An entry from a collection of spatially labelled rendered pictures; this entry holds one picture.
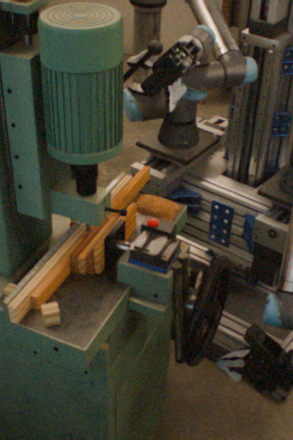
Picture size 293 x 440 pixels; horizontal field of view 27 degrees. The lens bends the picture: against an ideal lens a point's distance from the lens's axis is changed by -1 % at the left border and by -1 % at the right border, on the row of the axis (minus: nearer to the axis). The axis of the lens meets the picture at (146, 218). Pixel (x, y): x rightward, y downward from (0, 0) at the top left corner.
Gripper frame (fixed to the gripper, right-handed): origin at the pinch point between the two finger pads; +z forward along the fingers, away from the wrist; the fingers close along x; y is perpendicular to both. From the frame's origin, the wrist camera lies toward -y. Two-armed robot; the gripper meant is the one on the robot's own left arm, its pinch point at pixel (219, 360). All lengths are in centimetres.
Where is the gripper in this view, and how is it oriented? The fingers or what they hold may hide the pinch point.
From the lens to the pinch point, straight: 158.3
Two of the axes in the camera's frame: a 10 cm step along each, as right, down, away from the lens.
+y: 4.2, 8.4, 3.5
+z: -8.1, 1.7, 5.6
